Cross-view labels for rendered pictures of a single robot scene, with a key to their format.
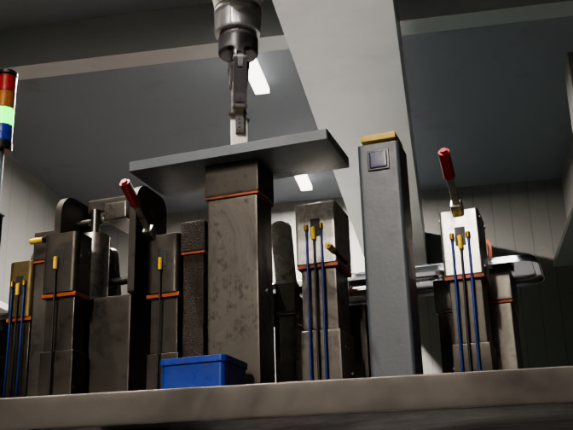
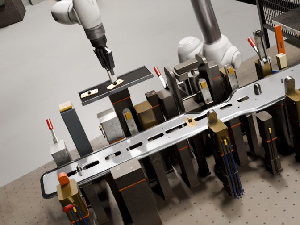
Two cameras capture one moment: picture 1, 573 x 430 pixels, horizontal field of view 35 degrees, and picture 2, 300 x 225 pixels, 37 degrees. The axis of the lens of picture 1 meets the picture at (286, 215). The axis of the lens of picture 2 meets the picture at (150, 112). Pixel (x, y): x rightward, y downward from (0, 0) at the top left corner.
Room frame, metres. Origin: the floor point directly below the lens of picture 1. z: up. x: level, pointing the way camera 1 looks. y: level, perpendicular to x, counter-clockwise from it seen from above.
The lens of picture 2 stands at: (3.35, -0.71, 2.05)
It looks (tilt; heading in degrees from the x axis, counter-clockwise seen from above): 29 degrees down; 153
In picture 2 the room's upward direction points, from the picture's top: 19 degrees counter-clockwise
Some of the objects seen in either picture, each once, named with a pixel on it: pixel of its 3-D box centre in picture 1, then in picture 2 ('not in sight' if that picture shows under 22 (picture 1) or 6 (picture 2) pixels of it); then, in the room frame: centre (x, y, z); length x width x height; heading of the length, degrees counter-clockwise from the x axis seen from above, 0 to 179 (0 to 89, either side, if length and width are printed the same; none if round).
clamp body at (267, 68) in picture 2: not in sight; (266, 91); (1.86, 0.69, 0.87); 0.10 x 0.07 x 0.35; 161
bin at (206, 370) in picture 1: (204, 391); not in sight; (1.40, 0.13, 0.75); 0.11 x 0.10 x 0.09; 71
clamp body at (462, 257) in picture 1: (470, 316); (71, 175); (1.53, -0.31, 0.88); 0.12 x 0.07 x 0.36; 161
